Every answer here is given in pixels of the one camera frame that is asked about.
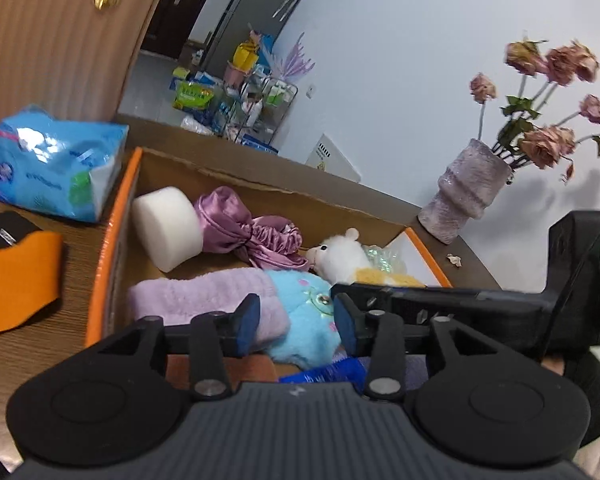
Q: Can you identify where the white round sponge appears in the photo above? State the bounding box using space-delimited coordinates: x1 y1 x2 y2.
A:
131 186 204 273

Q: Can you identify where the wire storage rack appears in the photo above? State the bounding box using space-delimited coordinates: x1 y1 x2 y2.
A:
220 75 298 143

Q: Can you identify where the purple feather decoration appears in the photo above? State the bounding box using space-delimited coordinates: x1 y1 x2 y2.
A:
275 32 316 78

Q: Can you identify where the green packet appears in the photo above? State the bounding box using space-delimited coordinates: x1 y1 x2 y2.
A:
173 80 216 112

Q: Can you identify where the iridescent cellophane packet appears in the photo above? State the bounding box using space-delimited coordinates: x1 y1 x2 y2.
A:
362 245 406 273

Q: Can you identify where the grey refrigerator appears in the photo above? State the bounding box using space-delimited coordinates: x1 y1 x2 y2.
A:
200 0 326 78

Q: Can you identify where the orange flat strap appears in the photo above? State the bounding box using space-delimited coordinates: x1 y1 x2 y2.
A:
0 232 64 339

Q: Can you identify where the blue tissue packet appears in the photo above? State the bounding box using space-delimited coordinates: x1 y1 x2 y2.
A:
0 105 130 223

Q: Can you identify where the lilac fluffy headband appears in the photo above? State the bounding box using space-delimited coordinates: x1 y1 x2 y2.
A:
127 267 291 346

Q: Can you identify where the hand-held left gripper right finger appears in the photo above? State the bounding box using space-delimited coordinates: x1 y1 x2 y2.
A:
334 292 531 403

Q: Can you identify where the mauve satin scrunchie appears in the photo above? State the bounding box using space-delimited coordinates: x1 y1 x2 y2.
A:
240 215 308 271

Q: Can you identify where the pink ribbed suitcase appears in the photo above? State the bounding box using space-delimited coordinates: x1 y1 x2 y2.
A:
0 0 168 128

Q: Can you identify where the white yellow alpaca plush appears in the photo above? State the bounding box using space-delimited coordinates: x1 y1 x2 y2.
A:
307 228 426 288

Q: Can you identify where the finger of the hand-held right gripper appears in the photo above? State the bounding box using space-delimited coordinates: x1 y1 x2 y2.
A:
330 282 453 325

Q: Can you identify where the dark wooden door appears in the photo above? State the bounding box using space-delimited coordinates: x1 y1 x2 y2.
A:
141 0 231 58

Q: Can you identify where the person's right forearm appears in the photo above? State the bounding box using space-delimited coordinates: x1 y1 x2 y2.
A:
540 350 600 448

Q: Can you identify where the small blue white box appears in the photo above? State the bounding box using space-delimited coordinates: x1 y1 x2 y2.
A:
278 357 368 391

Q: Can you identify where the bunch of dried roses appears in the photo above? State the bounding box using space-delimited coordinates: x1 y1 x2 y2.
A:
469 40 600 186

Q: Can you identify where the white board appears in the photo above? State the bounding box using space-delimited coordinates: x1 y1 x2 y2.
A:
305 132 361 183

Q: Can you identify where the pink ceramic vase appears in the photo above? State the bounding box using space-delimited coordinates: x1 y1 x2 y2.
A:
417 138 515 245

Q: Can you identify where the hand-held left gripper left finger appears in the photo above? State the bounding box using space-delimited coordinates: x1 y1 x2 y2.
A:
87 293 262 401

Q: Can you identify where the red printed cardboard box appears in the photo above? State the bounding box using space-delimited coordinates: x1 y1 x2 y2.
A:
85 146 453 391

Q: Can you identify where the small black case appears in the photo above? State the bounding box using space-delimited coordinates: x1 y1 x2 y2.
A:
0 211 43 255

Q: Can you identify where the light blue plush toy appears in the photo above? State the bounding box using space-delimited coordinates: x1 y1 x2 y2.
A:
262 270 342 363

